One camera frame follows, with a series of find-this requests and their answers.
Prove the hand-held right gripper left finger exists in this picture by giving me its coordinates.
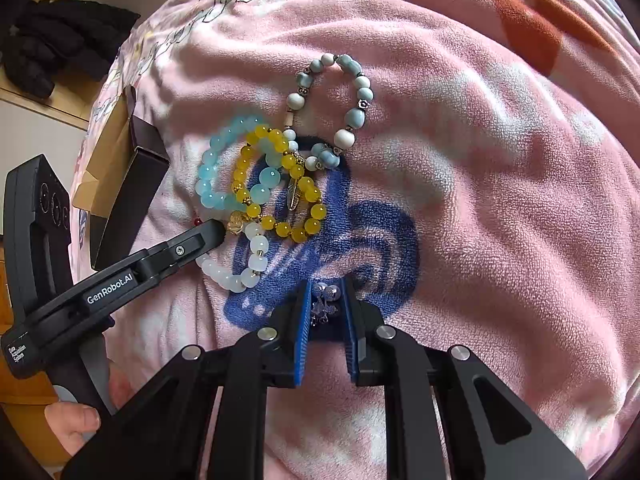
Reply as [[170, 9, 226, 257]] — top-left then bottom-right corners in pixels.
[[60, 281, 314, 480]]

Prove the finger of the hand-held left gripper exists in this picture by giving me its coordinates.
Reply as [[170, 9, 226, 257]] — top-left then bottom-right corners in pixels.
[[136, 219, 227, 282]]

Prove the light blue bead bracelet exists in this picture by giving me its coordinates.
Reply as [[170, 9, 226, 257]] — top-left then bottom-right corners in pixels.
[[196, 115, 292, 212]]

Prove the black jacket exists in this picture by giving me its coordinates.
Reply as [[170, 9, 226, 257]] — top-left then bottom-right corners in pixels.
[[2, 0, 142, 102]]

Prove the dark cardboard box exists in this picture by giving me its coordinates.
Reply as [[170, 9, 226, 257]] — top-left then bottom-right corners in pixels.
[[72, 85, 171, 271]]

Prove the yellow bead bracelet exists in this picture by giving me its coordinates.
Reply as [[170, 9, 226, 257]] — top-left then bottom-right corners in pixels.
[[231, 125, 329, 244]]

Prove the silver charm bracelet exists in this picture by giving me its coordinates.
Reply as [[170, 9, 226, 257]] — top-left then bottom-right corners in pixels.
[[310, 282, 347, 329]]

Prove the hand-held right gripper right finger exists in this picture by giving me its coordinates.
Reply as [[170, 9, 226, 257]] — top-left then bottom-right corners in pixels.
[[342, 285, 589, 480]]

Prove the person's left hand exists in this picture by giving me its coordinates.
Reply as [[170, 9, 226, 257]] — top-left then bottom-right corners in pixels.
[[44, 401, 103, 458]]

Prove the blue white ceramic bead bracelet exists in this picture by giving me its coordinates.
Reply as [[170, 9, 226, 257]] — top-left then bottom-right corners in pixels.
[[286, 54, 374, 172]]

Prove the pink printed blanket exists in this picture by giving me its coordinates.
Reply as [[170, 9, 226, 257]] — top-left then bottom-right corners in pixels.
[[70, 0, 640, 480]]

